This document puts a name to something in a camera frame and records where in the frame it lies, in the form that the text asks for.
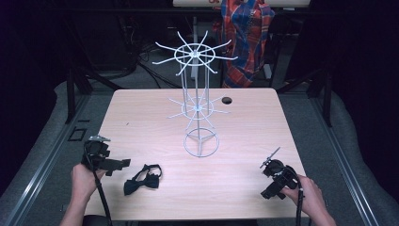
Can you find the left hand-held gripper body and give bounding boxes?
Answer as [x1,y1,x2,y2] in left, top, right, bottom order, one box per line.
[81,135,112,172]

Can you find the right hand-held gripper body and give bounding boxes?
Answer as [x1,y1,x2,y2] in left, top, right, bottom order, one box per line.
[259,146,299,191]

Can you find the black bow tie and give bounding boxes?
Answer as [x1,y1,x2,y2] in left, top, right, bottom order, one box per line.
[123,163,164,197]

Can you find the white wire display rack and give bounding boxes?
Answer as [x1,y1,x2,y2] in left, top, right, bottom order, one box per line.
[152,29,239,158]

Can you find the person's left hand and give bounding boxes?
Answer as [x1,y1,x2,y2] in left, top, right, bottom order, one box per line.
[70,162,108,205]

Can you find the person's right hand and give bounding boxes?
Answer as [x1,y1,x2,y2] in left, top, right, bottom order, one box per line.
[279,173,325,218]

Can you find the black metal stand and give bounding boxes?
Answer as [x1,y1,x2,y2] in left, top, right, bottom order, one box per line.
[276,67,334,128]
[64,62,124,125]

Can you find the person's dark clothing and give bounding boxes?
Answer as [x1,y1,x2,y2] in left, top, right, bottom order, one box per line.
[82,214,260,226]

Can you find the red blue plaid cloth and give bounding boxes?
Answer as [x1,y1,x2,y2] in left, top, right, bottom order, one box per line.
[212,0,276,89]

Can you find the black rectangular floor frame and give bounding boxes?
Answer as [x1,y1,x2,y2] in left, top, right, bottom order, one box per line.
[68,126,88,142]

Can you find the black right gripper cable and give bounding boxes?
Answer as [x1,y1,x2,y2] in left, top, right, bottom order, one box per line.
[283,165,310,226]

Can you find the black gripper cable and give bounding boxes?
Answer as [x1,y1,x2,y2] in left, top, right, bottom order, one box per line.
[84,141,114,226]
[283,165,310,226]

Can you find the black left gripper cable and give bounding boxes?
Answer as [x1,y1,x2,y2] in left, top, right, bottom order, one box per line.
[84,141,114,226]

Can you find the aluminium floor rail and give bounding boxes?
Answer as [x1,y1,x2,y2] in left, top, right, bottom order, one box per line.
[0,93,92,226]
[309,95,381,226]

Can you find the black floor cables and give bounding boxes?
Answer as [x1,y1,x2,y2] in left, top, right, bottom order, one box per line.
[135,41,184,89]

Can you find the white upright post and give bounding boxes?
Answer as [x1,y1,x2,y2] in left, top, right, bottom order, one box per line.
[190,15,200,81]

